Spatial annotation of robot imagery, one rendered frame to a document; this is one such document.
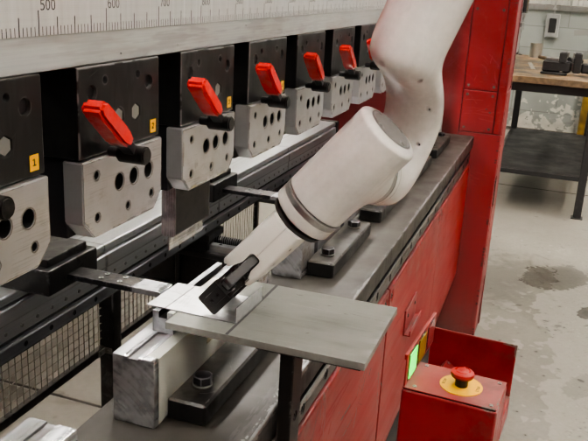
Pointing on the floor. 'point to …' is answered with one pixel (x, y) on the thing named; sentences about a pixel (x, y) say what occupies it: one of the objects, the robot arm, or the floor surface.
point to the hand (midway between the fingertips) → (224, 290)
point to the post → (110, 309)
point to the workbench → (549, 167)
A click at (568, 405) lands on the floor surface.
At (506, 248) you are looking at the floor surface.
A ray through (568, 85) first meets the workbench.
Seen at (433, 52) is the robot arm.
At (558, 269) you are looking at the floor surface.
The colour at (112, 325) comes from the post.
